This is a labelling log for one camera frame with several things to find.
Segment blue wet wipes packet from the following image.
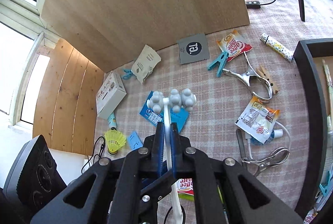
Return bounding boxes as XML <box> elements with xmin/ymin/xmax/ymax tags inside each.
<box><xmin>139</xmin><ymin>91</ymin><xmax>189</xmax><ymax>133</ymax></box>

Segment blue phone stand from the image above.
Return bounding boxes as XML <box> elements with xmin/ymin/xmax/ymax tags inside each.
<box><xmin>126</xmin><ymin>131</ymin><xmax>143</xmax><ymax>150</ymax></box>

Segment white ball massage roller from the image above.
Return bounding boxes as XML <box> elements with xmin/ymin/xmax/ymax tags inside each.
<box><xmin>146</xmin><ymin>88</ymin><xmax>198</xmax><ymax>224</ymax></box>

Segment yellow shuttlecock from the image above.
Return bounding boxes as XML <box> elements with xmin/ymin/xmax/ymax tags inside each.
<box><xmin>104</xmin><ymin>129</ymin><xmax>126</xmax><ymax>155</ymax></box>

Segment white USB cable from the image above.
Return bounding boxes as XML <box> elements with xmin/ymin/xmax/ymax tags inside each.
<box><xmin>244</xmin><ymin>121</ymin><xmax>292</xmax><ymax>162</ymax></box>

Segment large steel clamp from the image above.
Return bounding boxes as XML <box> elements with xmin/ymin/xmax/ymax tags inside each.
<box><xmin>222</xmin><ymin>53</ymin><xmax>273</xmax><ymax>103</ymax></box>

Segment grey metal spoon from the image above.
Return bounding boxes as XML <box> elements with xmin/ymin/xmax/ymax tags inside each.
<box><xmin>236</xmin><ymin>129</ymin><xmax>246</xmax><ymax>159</ymax></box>

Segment light blue cream tube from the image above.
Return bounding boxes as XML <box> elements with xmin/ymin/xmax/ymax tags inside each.
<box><xmin>107</xmin><ymin>113</ymin><xmax>117</xmax><ymax>130</ymax></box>

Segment white printed cardboard box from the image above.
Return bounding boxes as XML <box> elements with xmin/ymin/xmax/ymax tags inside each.
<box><xmin>96</xmin><ymin>71</ymin><xmax>126</xmax><ymax>120</ymax></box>

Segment blue scissor-shaped clip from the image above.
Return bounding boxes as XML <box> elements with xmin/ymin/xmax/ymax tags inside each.
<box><xmin>122</xmin><ymin>68</ymin><xmax>135</xmax><ymax>80</ymax></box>

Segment cream shower cap packet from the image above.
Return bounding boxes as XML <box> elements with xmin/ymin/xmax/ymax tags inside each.
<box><xmin>131</xmin><ymin>45</ymin><xmax>162</xmax><ymax>84</ymax></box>

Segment white orange snack packet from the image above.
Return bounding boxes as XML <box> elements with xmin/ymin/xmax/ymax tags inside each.
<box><xmin>235</xmin><ymin>96</ymin><xmax>280</xmax><ymax>144</ymax></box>

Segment grey square sachet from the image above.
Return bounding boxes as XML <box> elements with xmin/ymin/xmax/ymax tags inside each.
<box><xmin>177</xmin><ymin>33</ymin><xmax>209</xmax><ymax>65</ymax></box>

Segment teal plastic clothespin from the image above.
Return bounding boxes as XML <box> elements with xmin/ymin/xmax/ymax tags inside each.
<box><xmin>208</xmin><ymin>51</ymin><xmax>229</xmax><ymax>78</ymax></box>

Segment small blue bottle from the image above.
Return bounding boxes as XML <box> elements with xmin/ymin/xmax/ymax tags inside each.
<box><xmin>251</xmin><ymin>129</ymin><xmax>283</xmax><ymax>146</ymax></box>

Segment red coffee mate sachet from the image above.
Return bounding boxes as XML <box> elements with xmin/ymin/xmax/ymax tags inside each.
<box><xmin>217</xmin><ymin>30</ymin><xmax>252</xmax><ymax>62</ymax></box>

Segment patterned lighter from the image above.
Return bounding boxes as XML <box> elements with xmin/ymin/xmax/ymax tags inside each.
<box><xmin>260</xmin><ymin>33</ymin><xmax>293</xmax><ymax>62</ymax></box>

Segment black storage tray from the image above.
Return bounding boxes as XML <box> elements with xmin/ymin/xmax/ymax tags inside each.
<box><xmin>293</xmin><ymin>38</ymin><xmax>332</xmax><ymax>218</ymax></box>

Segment black charging cable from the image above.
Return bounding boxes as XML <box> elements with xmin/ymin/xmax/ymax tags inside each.
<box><xmin>81</xmin><ymin>135</ymin><xmax>106</xmax><ymax>174</ymax></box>

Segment black cable remote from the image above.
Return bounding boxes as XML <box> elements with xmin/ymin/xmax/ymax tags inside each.
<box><xmin>246</xmin><ymin>1</ymin><xmax>261</xmax><ymax>9</ymax></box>

